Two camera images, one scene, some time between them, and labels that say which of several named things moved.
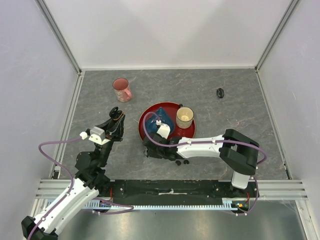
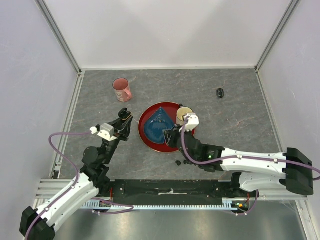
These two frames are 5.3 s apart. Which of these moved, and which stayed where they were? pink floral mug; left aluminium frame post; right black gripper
Moved: right black gripper
Stayed: left aluminium frame post; pink floral mug
